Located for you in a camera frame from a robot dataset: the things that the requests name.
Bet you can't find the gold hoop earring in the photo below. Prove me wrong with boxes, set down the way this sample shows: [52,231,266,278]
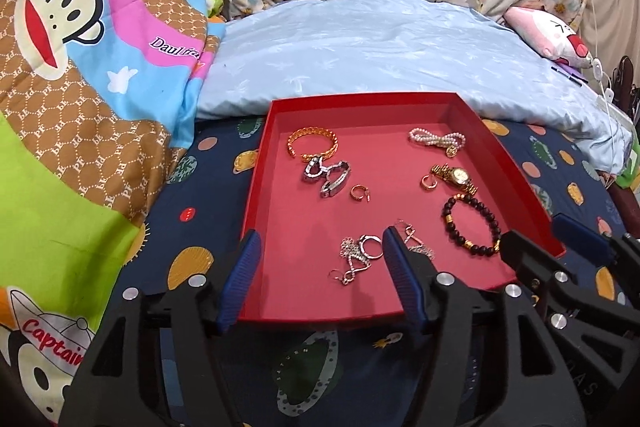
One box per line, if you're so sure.
[420,173,438,191]
[349,184,371,202]

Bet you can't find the red jewelry tray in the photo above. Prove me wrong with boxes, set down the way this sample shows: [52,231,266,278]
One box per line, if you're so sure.
[241,92,564,325]

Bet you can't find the silver triangle rhinestone earring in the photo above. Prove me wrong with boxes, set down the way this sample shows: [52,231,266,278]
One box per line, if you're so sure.
[395,219,434,260]

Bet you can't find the silver infinity rhinestone earring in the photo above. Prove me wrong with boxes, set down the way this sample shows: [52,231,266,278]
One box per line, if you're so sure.
[330,235,378,286]

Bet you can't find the gold wristwatch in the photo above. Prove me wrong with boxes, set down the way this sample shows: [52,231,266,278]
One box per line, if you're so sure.
[431,164,477,196]

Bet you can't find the gold braided bangle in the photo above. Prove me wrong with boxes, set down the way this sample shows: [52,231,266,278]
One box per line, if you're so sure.
[286,127,338,161]

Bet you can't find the pink white plush toy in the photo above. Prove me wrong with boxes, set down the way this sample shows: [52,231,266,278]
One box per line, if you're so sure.
[503,6,592,69]

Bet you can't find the light blue pillow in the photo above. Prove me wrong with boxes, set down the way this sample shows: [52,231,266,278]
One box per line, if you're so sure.
[196,0,634,174]

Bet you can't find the colourful monkey cartoon quilt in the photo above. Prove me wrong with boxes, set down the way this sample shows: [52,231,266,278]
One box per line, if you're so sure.
[1,0,224,426]

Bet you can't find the silver hoop ring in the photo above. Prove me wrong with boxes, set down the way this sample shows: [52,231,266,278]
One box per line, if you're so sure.
[358,233,385,263]

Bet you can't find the dark bead bracelet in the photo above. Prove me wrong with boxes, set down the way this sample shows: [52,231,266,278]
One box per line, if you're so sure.
[440,192,504,258]

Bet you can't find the silver link bracelet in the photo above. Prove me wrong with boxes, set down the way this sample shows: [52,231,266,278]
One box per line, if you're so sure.
[300,154,353,200]

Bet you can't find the white pearl bow bracelet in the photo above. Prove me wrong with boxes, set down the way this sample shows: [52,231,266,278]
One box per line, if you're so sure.
[408,126,468,160]

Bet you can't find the white charging cable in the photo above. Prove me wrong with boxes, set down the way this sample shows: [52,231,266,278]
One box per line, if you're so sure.
[564,0,633,143]

